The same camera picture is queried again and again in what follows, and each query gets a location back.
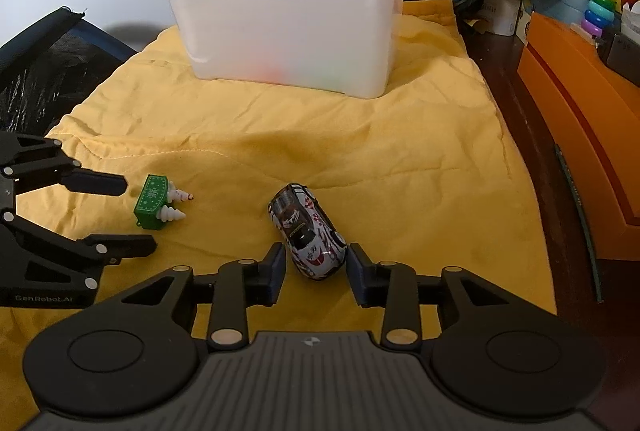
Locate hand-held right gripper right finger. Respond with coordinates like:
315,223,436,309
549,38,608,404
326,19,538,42
345,241,507,348

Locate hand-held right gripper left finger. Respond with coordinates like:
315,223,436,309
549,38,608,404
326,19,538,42
124,241,288,351

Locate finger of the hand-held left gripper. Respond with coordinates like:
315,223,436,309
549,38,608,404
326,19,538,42
0,132,128,198
0,210,159,293

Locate green snowman toy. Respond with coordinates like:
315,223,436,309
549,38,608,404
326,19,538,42
132,174,195,232

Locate red white toy car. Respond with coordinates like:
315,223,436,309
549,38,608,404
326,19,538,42
267,183,347,282

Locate white plastic storage bin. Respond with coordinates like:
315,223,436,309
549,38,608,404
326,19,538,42
152,0,412,100

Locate dark wooden desktop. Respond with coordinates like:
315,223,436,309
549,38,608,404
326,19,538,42
451,0,640,431

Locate yellow cloth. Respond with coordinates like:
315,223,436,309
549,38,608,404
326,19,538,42
0,0,559,431

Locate orange box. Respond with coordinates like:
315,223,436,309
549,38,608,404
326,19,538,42
516,11,640,263

